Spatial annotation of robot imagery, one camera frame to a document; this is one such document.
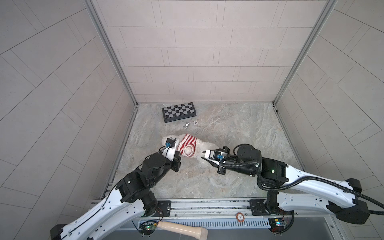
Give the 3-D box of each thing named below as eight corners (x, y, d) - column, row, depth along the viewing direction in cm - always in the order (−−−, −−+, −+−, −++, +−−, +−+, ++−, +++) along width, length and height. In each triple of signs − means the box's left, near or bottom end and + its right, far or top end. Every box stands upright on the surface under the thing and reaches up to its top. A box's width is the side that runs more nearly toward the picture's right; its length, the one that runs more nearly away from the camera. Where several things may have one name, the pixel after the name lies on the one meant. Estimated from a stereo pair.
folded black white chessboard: (164, 124, 105) (163, 121, 103) (162, 110, 113) (161, 107, 111) (196, 116, 110) (196, 113, 107) (192, 104, 118) (192, 101, 115)
